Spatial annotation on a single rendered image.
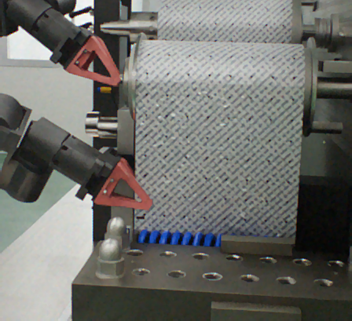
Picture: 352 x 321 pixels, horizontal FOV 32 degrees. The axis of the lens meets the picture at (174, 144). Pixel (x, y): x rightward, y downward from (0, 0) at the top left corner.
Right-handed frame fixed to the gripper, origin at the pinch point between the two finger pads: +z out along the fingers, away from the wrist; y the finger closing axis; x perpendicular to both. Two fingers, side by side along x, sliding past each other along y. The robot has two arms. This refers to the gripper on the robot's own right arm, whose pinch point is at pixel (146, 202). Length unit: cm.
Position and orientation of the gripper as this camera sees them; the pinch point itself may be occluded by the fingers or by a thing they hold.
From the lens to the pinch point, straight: 90.4
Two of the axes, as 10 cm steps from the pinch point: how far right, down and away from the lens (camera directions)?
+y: -0.9, 1.7, -9.8
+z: 8.5, 5.2, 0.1
